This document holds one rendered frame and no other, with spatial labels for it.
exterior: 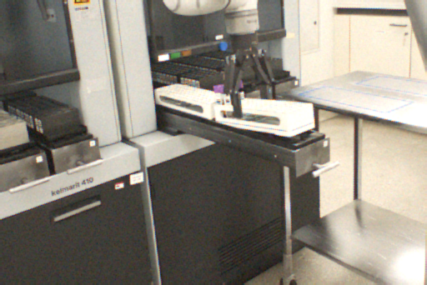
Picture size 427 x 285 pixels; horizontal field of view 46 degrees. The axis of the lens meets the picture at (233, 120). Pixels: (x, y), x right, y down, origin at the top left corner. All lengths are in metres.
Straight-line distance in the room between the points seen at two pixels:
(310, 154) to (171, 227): 0.63
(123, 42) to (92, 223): 0.55
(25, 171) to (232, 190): 0.76
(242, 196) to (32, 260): 0.77
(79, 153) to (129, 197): 0.23
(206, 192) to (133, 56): 0.53
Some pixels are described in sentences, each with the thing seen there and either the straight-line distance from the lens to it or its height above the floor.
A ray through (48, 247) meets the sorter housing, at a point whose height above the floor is 0.54.
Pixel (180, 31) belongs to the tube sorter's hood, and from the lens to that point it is 1.69.
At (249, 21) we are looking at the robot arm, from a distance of 1.35.
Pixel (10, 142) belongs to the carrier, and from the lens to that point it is 1.48.
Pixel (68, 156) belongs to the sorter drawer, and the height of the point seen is 0.78.
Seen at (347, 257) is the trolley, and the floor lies 0.28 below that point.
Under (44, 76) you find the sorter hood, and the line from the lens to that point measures 1.47.
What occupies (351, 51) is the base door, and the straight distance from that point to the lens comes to 4.03.
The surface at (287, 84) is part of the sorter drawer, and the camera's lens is 1.94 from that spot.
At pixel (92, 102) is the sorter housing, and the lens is 1.56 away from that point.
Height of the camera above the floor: 1.26
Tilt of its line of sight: 17 degrees down
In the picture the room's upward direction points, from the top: 4 degrees counter-clockwise
